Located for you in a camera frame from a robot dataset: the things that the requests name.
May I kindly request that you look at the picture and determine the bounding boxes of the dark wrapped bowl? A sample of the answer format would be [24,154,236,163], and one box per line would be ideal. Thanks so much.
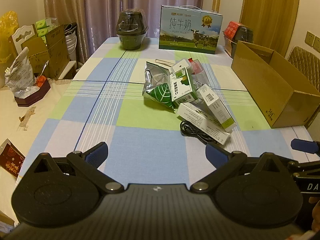
[231,25,255,58]

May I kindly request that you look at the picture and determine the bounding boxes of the dark red printed packet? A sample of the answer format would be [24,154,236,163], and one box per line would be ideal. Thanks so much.
[0,139,26,180]

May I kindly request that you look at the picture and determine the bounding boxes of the desktop with checked tablecloth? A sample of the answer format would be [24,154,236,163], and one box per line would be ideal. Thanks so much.
[17,37,320,188]

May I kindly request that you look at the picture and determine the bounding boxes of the orange brown box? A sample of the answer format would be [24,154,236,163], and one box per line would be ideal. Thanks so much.
[223,36,235,55]

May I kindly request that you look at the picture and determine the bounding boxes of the white plastic spoon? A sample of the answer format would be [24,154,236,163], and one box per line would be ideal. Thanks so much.
[155,59,175,67]

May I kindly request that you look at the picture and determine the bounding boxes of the crumpled silver bag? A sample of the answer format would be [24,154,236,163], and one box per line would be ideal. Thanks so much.
[4,47,35,98]

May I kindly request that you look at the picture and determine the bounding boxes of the person's right hand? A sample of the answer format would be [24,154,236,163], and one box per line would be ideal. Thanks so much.
[309,199,320,230]

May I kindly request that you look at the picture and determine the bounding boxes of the black cable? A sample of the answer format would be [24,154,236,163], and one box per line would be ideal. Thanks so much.
[180,120,218,145]

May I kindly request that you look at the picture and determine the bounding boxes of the long white box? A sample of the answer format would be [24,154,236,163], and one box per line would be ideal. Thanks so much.
[176,102,231,145]

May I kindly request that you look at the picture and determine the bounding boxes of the wooden door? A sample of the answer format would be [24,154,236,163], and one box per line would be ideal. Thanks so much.
[239,0,301,55]

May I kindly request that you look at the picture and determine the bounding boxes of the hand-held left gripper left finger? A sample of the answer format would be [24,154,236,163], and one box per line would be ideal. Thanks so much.
[32,142,124,194]

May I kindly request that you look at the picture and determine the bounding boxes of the small brown cardboard box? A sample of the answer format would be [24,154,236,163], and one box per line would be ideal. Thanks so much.
[21,36,53,78]

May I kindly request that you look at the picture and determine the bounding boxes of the wrapped stack of dark bowls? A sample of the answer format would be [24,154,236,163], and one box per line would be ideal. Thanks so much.
[115,9,148,51]

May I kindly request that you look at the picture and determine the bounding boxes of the silver foil pouch green leaf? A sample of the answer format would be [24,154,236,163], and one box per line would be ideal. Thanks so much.
[142,61,175,112]

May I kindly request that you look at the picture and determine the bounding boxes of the white carved chair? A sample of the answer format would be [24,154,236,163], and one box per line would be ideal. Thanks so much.
[11,24,38,53]

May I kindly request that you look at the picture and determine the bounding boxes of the blue milk carton box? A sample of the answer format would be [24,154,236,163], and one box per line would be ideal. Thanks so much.
[159,5,223,55]

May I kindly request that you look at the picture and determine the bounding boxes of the dark red box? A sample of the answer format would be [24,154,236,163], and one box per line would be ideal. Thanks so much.
[14,76,51,107]

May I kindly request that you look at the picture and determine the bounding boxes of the stack of white buckets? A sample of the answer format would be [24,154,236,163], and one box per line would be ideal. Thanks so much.
[64,22,78,62]

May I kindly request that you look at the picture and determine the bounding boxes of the red candy packet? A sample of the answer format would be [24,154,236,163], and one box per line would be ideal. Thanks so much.
[191,59,202,74]

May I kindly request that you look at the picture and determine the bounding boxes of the red printed box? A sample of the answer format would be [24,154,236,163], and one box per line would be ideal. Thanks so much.
[223,21,241,39]

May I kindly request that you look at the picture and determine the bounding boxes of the green tissue packs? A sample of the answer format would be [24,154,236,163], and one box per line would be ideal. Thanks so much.
[35,17,58,43]

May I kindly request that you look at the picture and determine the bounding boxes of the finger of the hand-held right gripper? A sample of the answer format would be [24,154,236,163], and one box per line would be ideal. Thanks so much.
[291,139,320,153]
[287,160,320,178]

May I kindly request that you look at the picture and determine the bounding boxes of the shiny pleated curtain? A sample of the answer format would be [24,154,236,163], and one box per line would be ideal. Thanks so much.
[42,0,206,63]

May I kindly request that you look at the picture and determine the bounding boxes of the white box with barcode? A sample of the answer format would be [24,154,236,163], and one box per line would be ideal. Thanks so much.
[197,84,237,133]

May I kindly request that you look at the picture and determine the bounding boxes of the white square night light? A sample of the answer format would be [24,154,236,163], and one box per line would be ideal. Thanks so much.
[171,59,193,75]

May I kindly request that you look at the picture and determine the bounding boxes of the quilted beige chair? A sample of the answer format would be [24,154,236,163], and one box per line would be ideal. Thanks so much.
[287,46,320,92]

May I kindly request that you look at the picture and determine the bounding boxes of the tall brown cardboard box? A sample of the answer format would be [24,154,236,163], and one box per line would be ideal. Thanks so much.
[45,24,71,79]

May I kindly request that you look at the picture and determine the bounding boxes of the beige embroidered cloth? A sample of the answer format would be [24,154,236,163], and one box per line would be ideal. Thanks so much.
[0,79,73,228]

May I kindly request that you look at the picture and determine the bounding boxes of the yellow plastic bag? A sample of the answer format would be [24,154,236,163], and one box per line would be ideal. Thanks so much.
[0,10,20,64]

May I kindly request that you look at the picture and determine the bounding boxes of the green and white box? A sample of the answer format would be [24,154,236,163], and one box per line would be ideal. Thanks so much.
[169,68,198,109]

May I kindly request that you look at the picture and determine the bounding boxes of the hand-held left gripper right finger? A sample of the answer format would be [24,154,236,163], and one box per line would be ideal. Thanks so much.
[190,144,288,194]

